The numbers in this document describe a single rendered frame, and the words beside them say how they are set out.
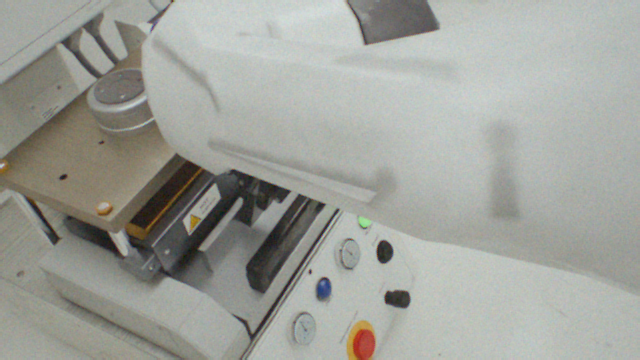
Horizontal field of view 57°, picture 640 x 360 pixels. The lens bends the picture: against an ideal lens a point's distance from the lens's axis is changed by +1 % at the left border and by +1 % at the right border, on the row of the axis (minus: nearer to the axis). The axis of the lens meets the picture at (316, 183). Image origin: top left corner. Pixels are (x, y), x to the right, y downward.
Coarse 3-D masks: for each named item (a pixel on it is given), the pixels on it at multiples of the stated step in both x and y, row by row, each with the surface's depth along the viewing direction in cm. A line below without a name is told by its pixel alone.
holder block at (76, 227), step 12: (228, 204) 74; (216, 216) 72; (72, 228) 73; (84, 228) 71; (96, 228) 71; (204, 228) 71; (96, 240) 71; (108, 240) 69; (192, 240) 69; (180, 264) 68
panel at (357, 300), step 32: (352, 224) 78; (320, 256) 73; (352, 288) 78; (384, 288) 83; (288, 320) 69; (320, 320) 73; (352, 320) 77; (384, 320) 82; (256, 352) 65; (288, 352) 69; (320, 352) 73; (352, 352) 77
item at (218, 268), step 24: (240, 216) 69; (264, 216) 72; (312, 216) 71; (216, 240) 66; (240, 240) 70; (264, 240) 69; (312, 240) 71; (192, 264) 68; (216, 264) 67; (240, 264) 67; (288, 264) 67; (216, 288) 65; (240, 288) 65; (240, 312) 63; (264, 312) 65
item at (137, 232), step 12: (180, 168) 67; (192, 168) 66; (168, 180) 66; (180, 180) 65; (192, 180) 65; (156, 192) 64; (168, 192) 64; (180, 192) 64; (156, 204) 63; (168, 204) 63; (72, 216) 69; (144, 216) 62; (156, 216) 62; (132, 228) 62; (144, 228) 61; (132, 240) 65
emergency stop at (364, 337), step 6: (360, 330) 78; (366, 330) 78; (360, 336) 77; (366, 336) 78; (372, 336) 79; (354, 342) 77; (360, 342) 77; (366, 342) 78; (372, 342) 79; (354, 348) 77; (360, 348) 77; (366, 348) 78; (372, 348) 79; (354, 354) 77; (360, 354) 77; (366, 354) 78; (372, 354) 78
